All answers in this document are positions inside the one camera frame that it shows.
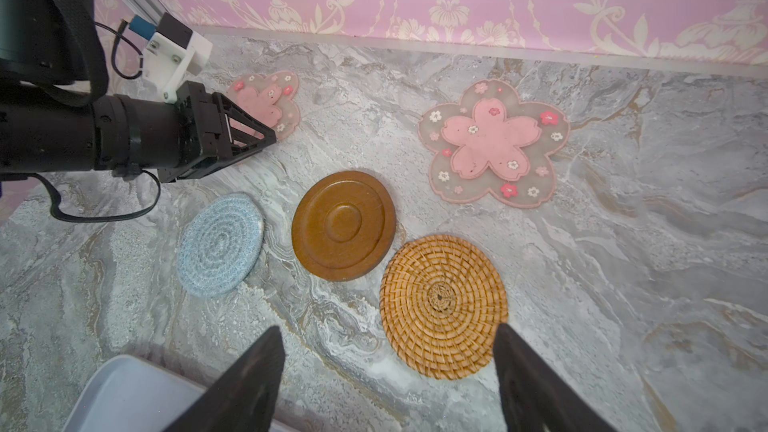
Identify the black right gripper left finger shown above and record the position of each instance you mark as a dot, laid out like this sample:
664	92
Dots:
244	398

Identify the woven rattan round coaster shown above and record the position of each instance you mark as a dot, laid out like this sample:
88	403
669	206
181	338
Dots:
441	302

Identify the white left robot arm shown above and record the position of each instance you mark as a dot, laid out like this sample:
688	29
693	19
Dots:
58	115

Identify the pink flower silicone coaster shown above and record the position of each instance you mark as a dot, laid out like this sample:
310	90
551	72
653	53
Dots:
492	143

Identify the blue woven round coaster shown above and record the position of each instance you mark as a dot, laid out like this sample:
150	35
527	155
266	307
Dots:
220	246

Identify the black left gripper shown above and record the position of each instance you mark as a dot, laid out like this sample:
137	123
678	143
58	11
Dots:
197	136

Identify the lilac plastic tray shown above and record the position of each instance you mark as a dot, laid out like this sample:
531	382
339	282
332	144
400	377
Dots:
131	394

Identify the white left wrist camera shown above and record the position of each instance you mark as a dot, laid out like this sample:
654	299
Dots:
173	50

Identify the brown wooden round coaster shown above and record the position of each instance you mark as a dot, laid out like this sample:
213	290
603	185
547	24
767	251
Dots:
344	226

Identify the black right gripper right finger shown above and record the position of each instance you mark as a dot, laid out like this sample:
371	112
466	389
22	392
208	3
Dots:
533	397

